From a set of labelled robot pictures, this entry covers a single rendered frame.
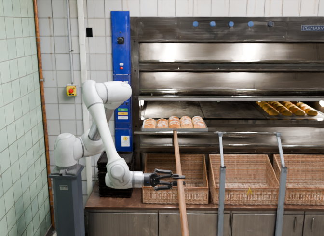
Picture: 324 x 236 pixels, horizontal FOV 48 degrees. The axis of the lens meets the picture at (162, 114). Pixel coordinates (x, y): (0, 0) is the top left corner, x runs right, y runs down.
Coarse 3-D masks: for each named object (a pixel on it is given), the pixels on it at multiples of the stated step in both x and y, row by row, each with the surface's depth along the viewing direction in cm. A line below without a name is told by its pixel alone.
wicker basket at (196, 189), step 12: (156, 156) 346; (168, 156) 346; (180, 156) 345; (192, 156) 345; (204, 156) 342; (168, 168) 346; (192, 168) 345; (204, 168) 326; (168, 180) 345; (192, 180) 345; (204, 180) 329; (144, 192) 306; (156, 192) 327; (168, 192) 305; (192, 192) 304; (204, 192) 304
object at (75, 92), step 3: (69, 84) 330; (75, 84) 330; (78, 84) 333; (66, 87) 328; (69, 87) 327; (72, 87) 327; (75, 87) 327; (78, 87) 333; (66, 90) 328; (75, 90) 328; (78, 90) 333; (66, 93) 329; (69, 93) 329; (72, 93) 329; (75, 93) 329; (78, 93) 333
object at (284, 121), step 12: (204, 120) 340; (216, 120) 340; (228, 120) 340; (240, 120) 340; (252, 120) 339; (264, 120) 339; (276, 120) 339; (288, 120) 339; (300, 120) 339; (312, 120) 338
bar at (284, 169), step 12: (144, 132) 305; (156, 132) 305; (168, 132) 305; (180, 132) 305; (192, 132) 304; (204, 132) 304; (216, 132) 304; (228, 132) 304; (240, 132) 304; (252, 132) 304; (264, 132) 304; (276, 132) 303; (276, 228) 301
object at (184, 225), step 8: (176, 136) 282; (176, 144) 263; (176, 152) 247; (176, 160) 234; (176, 168) 222; (184, 200) 182; (184, 208) 173; (184, 216) 166; (184, 224) 160; (184, 232) 154
